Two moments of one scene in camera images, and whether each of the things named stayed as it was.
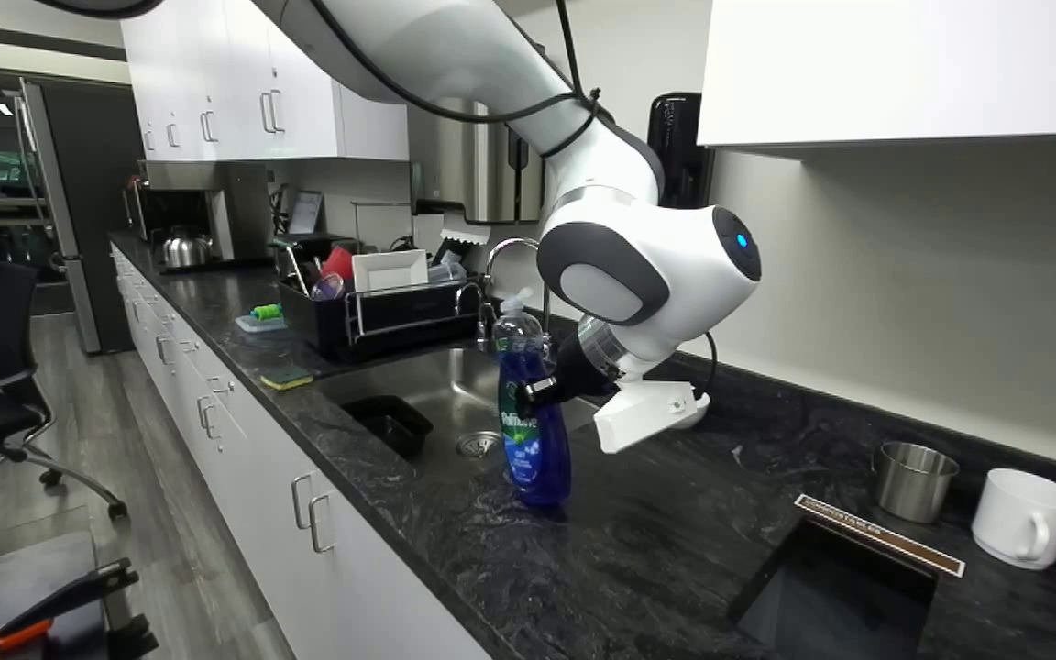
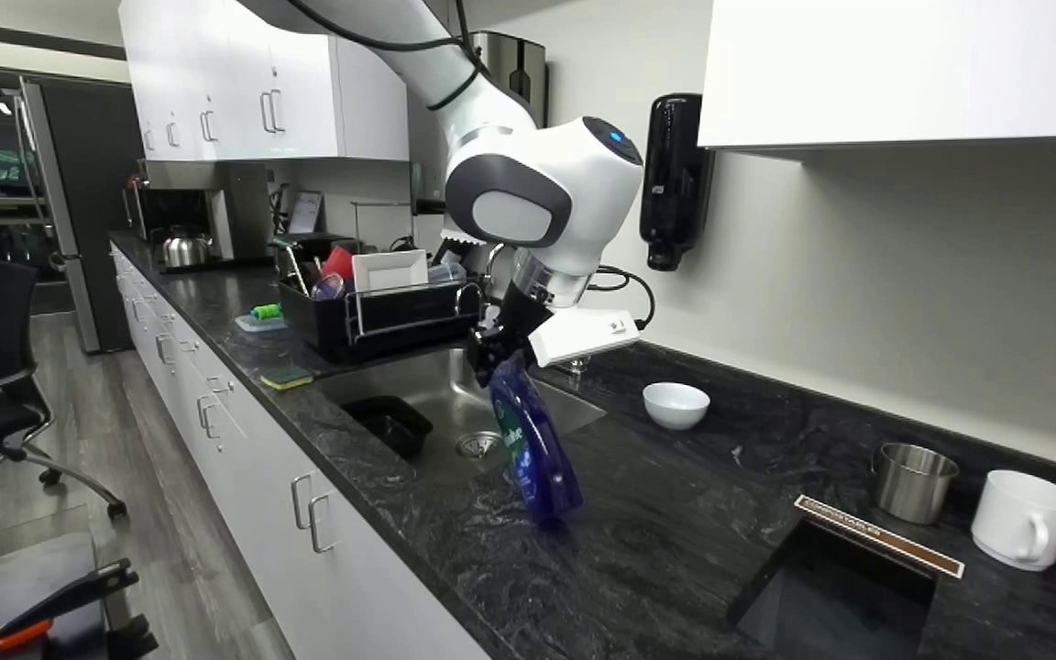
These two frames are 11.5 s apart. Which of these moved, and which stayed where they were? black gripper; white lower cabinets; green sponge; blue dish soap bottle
Moved: black gripper
Stayed: blue dish soap bottle; white lower cabinets; green sponge
